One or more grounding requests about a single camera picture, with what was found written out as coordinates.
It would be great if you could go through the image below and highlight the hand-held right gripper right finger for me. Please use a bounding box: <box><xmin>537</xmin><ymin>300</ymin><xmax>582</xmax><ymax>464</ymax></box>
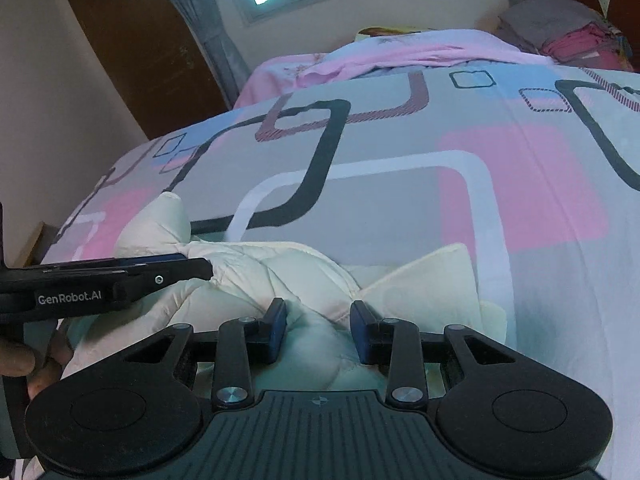
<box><xmin>350</xmin><ymin>300</ymin><xmax>518</xmax><ymax>405</ymax></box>

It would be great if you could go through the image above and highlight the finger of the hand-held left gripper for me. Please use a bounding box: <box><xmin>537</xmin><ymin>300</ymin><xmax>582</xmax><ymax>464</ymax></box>
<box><xmin>122</xmin><ymin>257</ymin><xmax>214</xmax><ymax>287</ymax></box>
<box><xmin>117</xmin><ymin>253</ymin><xmax>189</xmax><ymax>264</ymax></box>

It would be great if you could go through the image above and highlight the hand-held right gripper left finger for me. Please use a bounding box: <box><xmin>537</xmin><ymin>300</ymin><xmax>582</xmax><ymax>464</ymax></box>
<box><xmin>122</xmin><ymin>297</ymin><xmax>289</xmax><ymax>409</ymax></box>

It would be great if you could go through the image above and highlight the white quilted jacket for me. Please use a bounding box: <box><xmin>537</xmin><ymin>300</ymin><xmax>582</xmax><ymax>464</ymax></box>
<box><xmin>60</xmin><ymin>191</ymin><xmax>509</xmax><ymax>392</ymax></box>

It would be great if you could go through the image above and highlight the person's left hand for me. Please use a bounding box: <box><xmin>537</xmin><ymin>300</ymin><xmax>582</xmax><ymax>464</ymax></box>
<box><xmin>0</xmin><ymin>329</ymin><xmax>75</xmax><ymax>402</ymax></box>

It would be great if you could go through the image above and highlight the geometric print bed sheet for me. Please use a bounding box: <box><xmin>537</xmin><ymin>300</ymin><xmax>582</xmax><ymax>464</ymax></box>
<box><xmin>37</xmin><ymin>55</ymin><xmax>640</xmax><ymax>480</ymax></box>

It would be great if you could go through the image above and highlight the brown wooden door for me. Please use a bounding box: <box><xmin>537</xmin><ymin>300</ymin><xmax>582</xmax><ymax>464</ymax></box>
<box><xmin>57</xmin><ymin>0</ymin><xmax>234</xmax><ymax>141</ymax></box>

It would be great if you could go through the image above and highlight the pink blanket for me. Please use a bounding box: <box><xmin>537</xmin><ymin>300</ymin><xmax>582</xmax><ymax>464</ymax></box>
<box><xmin>232</xmin><ymin>29</ymin><xmax>557</xmax><ymax>109</ymax></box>

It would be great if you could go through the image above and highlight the yellow pillow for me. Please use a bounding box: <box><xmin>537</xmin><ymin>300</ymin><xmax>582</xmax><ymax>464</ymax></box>
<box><xmin>356</xmin><ymin>25</ymin><xmax>417</xmax><ymax>42</ymax></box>

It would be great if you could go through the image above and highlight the grey folded cloth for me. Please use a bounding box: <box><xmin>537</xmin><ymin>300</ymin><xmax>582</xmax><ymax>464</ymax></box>
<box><xmin>497</xmin><ymin>0</ymin><xmax>609</xmax><ymax>54</ymax></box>

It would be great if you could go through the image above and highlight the pink folded cloth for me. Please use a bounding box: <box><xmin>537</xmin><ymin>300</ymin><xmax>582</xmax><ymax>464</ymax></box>
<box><xmin>540</xmin><ymin>22</ymin><xmax>634</xmax><ymax>69</ymax></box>

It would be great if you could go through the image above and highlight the heart-shaped headboard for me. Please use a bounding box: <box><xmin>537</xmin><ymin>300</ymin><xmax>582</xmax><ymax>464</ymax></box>
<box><xmin>570</xmin><ymin>0</ymin><xmax>640</xmax><ymax>74</ymax></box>

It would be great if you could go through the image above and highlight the wooden bed frame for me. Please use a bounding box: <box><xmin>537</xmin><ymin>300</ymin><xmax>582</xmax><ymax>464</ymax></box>
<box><xmin>14</xmin><ymin>222</ymin><xmax>49</xmax><ymax>267</ymax></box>

